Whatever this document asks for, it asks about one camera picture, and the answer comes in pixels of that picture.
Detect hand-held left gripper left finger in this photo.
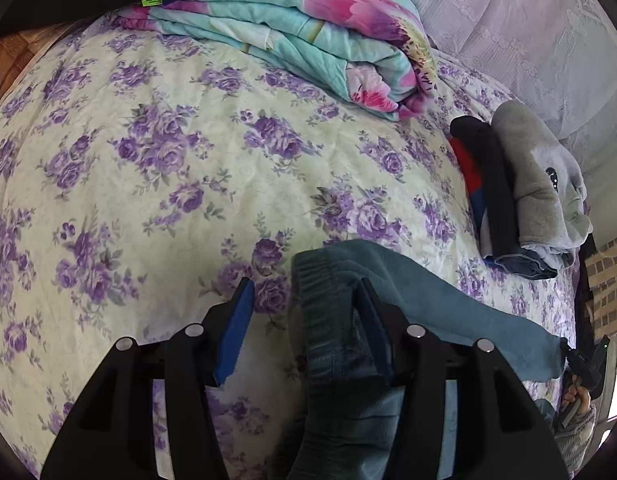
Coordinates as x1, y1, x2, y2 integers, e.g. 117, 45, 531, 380
41, 277, 256, 480

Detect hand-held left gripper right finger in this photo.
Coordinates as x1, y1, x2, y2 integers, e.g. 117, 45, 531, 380
355, 277, 571, 480

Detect teal fleece pants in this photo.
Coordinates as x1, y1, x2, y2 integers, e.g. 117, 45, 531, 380
268, 239, 564, 480

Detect person's right forearm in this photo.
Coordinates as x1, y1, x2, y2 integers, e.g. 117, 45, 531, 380
552, 402, 597, 473

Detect person's right hand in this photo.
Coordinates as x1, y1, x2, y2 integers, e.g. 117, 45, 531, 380
561, 381, 585, 411

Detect brick pattern curtain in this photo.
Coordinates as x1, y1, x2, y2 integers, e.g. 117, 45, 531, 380
581, 230, 617, 341

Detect purple floral bedspread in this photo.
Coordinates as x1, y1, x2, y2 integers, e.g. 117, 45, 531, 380
0, 10, 584, 480

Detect folded red blue garment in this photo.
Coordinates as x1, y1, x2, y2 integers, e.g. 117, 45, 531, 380
448, 137, 494, 256

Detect folded grey sweatshirt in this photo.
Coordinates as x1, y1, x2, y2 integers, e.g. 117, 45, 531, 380
491, 100, 594, 268

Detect folded black garment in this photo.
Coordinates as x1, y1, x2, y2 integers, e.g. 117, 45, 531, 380
449, 116, 521, 261

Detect folded teal pink floral quilt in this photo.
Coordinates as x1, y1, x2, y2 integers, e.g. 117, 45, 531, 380
116, 0, 439, 122

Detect white lace cover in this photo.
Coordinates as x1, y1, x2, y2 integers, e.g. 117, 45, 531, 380
313, 0, 617, 201

